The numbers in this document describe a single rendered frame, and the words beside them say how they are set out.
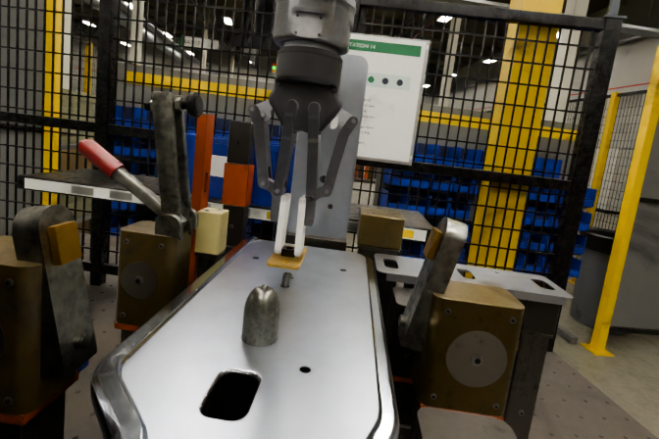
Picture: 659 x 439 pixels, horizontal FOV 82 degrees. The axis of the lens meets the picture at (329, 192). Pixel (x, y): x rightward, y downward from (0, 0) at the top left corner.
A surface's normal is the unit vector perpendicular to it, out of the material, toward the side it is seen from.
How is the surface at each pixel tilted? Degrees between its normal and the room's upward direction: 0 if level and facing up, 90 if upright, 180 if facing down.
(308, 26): 90
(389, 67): 90
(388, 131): 90
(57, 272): 78
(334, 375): 0
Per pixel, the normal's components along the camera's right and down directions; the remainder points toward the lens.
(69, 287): 0.99, -0.08
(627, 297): 0.09, 0.15
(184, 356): 0.12, -0.98
